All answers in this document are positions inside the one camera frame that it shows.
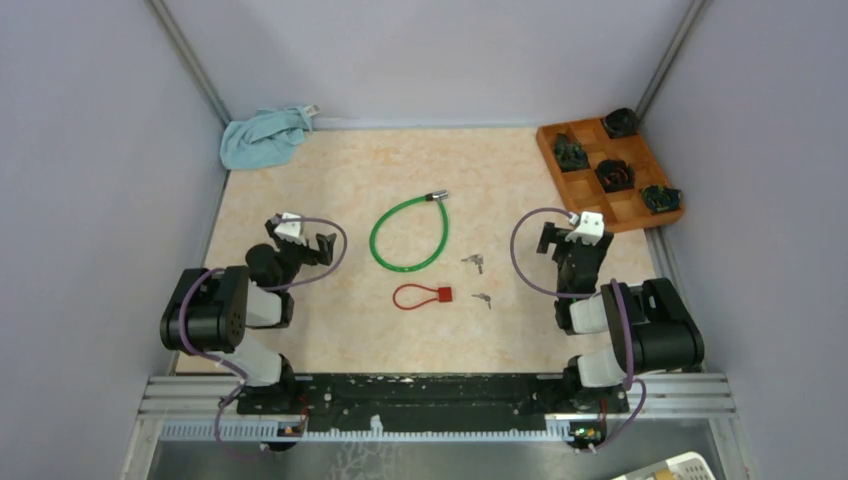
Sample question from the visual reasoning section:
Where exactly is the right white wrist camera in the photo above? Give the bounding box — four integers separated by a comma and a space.
566, 211, 605, 246

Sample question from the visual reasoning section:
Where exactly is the red cable padlock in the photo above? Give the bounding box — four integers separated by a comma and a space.
391, 283, 454, 311

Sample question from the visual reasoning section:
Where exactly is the dark flower top corner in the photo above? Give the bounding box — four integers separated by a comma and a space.
601, 107, 640, 139

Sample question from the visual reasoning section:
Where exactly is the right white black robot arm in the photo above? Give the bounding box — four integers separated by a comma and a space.
537, 222, 705, 412

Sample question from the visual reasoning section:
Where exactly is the green cable lock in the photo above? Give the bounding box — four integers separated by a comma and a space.
368, 190, 450, 274

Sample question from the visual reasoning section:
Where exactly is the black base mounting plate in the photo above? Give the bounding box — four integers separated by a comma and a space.
236, 373, 630, 433

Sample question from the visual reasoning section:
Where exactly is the dark orange flower centre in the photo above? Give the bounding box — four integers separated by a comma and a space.
595, 159, 635, 193

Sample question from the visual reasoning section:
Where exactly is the dark green flower right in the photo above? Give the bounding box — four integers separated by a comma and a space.
639, 185, 682, 215

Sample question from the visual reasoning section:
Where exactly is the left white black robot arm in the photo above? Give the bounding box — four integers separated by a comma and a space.
159, 212, 347, 415

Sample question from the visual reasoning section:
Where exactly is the dark green flower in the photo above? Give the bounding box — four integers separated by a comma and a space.
639, 185, 682, 215
553, 133, 590, 172

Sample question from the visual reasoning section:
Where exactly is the aluminium frame rail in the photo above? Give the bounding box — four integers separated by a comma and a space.
138, 373, 736, 443

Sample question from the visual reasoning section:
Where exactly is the white plastic basket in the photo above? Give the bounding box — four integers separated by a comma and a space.
614, 451, 716, 480

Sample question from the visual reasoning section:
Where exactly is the light blue cloth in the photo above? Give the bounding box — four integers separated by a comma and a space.
219, 104, 321, 171

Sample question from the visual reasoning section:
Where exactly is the silver key pair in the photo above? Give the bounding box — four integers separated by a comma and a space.
461, 254, 484, 275
472, 293, 492, 310

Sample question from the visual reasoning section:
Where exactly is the orange wooden compartment tray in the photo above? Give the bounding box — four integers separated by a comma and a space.
536, 117, 685, 233

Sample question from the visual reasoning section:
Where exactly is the dark green flower left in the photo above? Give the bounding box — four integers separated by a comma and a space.
553, 133, 590, 172

